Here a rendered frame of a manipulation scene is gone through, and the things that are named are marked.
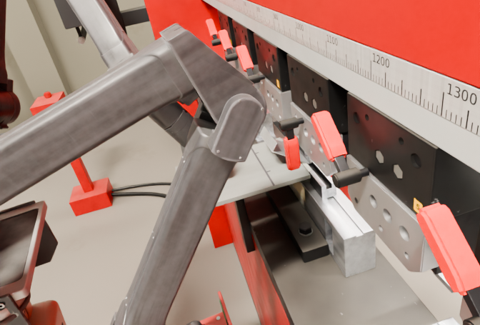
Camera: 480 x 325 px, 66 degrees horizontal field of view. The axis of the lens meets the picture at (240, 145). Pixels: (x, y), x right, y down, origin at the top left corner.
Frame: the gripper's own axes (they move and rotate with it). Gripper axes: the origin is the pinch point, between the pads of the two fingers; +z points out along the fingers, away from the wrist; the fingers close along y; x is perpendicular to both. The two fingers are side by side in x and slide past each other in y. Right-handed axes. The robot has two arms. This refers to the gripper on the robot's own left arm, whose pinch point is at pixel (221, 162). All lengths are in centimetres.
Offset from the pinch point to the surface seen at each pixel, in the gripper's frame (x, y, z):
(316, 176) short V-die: -13.2, -9.4, 11.4
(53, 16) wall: 86, 349, -53
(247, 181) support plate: -1.7, -4.3, 4.8
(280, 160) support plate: -9.3, -0.3, 9.2
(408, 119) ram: -23.9, -40.4, -13.7
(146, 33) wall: 33, 357, 20
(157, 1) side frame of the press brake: -10, 86, -23
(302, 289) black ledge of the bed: 1.9, -23.7, 17.1
